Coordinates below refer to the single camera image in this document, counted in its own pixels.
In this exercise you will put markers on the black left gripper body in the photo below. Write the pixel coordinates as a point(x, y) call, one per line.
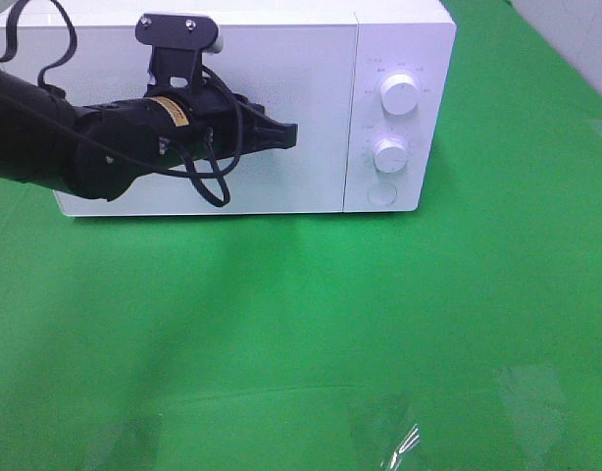
point(176, 114)

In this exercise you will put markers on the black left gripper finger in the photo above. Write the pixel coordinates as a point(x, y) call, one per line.
point(260, 132)

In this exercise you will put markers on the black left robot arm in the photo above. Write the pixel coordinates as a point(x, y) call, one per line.
point(99, 151)

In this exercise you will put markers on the white microwave oven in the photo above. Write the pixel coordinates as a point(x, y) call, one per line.
point(392, 37)

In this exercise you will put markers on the white lower microwave knob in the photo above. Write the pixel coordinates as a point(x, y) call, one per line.
point(390, 155)

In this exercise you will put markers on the white microwave knob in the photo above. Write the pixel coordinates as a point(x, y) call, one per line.
point(390, 155)
point(399, 94)

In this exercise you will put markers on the white upper microwave knob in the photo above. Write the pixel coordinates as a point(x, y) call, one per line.
point(399, 94)

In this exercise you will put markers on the white partition panel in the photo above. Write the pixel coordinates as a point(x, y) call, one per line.
point(573, 29)

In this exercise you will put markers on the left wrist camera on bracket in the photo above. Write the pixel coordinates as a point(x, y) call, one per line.
point(177, 44)

